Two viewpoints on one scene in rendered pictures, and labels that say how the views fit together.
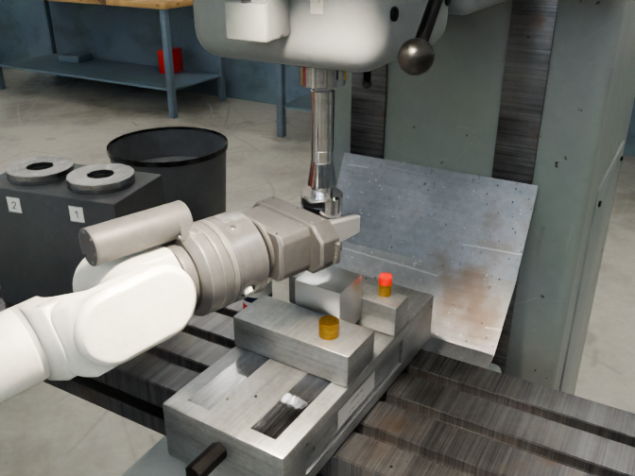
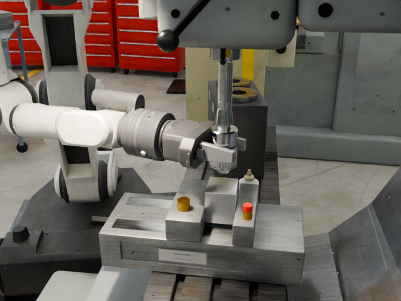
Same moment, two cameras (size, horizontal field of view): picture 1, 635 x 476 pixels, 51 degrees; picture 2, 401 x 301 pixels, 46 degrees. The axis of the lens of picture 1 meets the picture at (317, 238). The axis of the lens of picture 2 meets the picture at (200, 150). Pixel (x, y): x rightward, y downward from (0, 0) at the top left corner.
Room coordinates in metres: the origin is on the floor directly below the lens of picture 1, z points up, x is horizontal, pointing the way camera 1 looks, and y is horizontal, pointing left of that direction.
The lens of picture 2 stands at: (0.36, -0.68, 1.45)
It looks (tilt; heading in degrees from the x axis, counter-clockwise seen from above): 24 degrees down; 67
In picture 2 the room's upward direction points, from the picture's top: straight up
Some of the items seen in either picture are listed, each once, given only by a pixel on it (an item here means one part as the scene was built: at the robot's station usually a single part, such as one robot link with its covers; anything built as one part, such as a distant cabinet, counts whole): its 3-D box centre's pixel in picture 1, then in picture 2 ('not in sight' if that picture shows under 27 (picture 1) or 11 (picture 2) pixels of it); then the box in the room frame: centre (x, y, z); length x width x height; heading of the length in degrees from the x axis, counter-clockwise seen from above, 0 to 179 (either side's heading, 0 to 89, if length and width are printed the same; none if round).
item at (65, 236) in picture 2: not in sight; (88, 201); (0.56, 0.85, 0.59); 0.64 x 0.52 x 0.33; 73
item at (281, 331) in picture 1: (302, 337); (190, 208); (0.63, 0.02, 1.01); 0.15 x 0.06 x 0.04; 58
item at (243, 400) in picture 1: (315, 352); (204, 226); (0.65, 0.00, 0.97); 0.35 x 0.15 x 0.11; 148
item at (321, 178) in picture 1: (322, 143); (224, 95); (0.68, 0.00, 1.22); 0.03 x 0.03 x 0.11
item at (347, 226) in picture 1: (340, 231); (215, 154); (0.66, -0.02, 1.13); 0.06 x 0.02 x 0.03; 133
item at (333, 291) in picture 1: (328, 299); (221, 200); (0.68, -0.01, 1.03); 0.06 x 0.05 x 0.06; 58
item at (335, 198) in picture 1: (321, 196); (224, 131); (0.68, 0.00, 1.16); 0.05 x 0.05 x 0.01
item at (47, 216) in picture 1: (80, 235); (234, 124); (0.88, 0.34, 1.02); 0.22 x 0.12 x 0.20; 71
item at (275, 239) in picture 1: (256, 248); (175, 140); (0.62, 0.06, 1.12); 0.13 x 0.12 x 0.10; 43
